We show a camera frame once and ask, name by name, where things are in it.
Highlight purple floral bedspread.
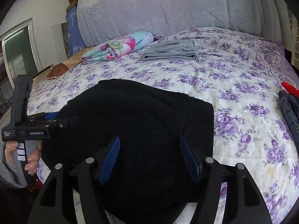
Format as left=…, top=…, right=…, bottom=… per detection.
left=28, top=28, right=298, bottom=223

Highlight brown pillow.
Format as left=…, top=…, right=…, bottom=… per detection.
left=47, top=46, right=94, bottom=79

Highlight blue denim jeans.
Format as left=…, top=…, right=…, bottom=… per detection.
left=278, top=91, right=298, bottom=140

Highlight blue patterned bedding bundle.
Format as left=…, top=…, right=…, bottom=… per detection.
left=66, top=5, right=86, bottom=56

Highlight grey folded garment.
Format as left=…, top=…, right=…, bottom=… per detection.
left=141, top=39, right=199, bottom=61

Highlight black pants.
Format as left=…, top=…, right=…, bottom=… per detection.
left=41, top=79, right=214, bottom=223

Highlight lavender lace-covered headboard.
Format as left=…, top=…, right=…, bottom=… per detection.
left=77, top=0, right=282, bottom=46

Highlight window with white frame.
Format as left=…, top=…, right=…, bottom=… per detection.
left=1, top=18, right=43, bottom=100

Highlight red garment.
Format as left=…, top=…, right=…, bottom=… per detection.
left=281, top=82, right=299, bottom=98

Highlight grey knit sleeve forearm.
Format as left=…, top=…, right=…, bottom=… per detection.
left=1, top=141, right=26, bottom=189

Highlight turquoise floral folded quilt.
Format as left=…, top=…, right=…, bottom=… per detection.
left=81, top=31, right=154, bottom=63

